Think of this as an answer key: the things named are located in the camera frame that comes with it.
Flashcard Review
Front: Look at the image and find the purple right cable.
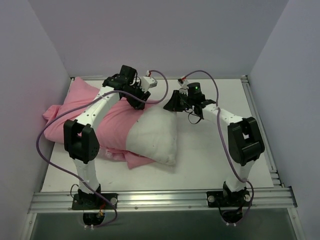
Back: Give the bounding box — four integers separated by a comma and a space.
186, 70, 255, 216

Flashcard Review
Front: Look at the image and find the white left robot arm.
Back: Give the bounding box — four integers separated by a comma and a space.
63, 65, 157, 210

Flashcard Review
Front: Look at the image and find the aluminium right side rail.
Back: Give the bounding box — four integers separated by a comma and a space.
241, 76, 286, 188

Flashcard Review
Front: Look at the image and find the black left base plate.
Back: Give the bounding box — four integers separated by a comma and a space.
71, 189, 118, 228

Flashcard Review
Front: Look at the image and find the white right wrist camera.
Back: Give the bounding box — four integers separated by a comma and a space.
177, 77, 190, 96

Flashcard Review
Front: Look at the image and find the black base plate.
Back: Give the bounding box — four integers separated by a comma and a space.
206, 187, 253, 226
71, 189, 118, 228

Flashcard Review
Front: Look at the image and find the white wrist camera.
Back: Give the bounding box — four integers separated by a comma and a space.
139, 70, 158, 93
177, 77, 190, 96

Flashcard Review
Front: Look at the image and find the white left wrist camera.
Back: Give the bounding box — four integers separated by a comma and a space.
139, 70, 158, 93

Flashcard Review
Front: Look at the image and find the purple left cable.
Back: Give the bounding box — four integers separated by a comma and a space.
36, 69, 169, 228

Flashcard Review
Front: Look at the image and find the aluminium rail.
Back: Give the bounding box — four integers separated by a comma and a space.
241, 76, 286, 188
80, 73, 249, 82
29, 187, 298, 213

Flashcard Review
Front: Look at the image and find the aluminium back rail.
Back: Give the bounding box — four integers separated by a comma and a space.
80, 73, 249, 82

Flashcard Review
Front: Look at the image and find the white pillow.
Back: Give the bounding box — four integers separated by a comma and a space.
124, 104, 178, 169

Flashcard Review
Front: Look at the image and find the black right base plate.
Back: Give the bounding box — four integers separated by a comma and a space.
206, 187, 253, 226

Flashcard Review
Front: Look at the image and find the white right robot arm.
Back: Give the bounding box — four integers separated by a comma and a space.
163, 79, 265, 207

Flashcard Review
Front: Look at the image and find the pink floral pillowcase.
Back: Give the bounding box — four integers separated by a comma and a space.
42, 77, 151, 163

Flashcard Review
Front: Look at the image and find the aluminium front rail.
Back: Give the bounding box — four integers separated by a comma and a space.
29, 187, 298, 213

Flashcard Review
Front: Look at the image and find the black short right cable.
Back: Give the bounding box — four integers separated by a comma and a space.
187, 108, 205, 125

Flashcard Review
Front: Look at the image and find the purple cable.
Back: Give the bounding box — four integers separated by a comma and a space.
36, 69, 169, 228
186, 70, 255, 216

